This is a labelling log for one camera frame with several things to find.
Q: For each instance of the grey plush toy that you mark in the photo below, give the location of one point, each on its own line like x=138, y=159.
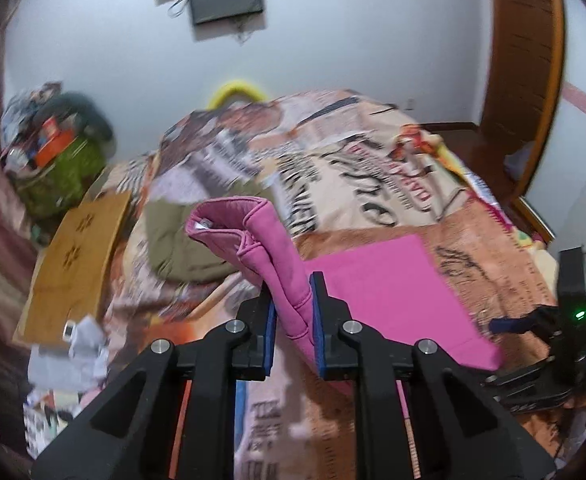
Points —
x=83, y=110

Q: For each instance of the brown wooden door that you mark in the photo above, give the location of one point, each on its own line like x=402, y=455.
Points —
x=523, y=75

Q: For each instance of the printed blanket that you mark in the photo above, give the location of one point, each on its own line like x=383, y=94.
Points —
x=353, y=160

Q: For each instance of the yellow foam tube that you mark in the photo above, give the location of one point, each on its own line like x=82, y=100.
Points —
x=235, y=89

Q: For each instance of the green fabric bag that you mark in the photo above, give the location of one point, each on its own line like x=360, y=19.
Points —
x=63, y=180

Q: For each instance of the white crumpled cloth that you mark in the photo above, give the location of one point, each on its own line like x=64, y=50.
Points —
x=80, y=355

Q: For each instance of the wooden lap desk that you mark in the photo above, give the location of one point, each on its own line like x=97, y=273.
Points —
x=73, y=265

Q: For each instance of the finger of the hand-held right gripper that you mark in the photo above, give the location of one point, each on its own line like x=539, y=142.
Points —
x=508, y=325
x=533, y=385

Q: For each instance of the pink pants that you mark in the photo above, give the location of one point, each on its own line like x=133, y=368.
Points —
x=388, y=290

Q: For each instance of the wall socket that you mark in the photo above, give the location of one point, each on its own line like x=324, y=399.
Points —
x=410, y=104

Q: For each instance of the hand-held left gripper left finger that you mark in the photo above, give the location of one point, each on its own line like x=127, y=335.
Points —
x=271, y=332

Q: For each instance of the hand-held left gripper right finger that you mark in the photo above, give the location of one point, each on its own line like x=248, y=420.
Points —
x=318, y=332

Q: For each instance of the white plastic bag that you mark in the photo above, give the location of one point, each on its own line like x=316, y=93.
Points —
x=520, y=160

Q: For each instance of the pile of clothes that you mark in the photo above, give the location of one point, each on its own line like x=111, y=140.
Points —
x=25, y=110

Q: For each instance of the orange box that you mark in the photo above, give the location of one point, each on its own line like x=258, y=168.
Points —
x=53, y=145

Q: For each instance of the olive green pants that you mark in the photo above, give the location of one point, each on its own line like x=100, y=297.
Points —
x=178, y=245

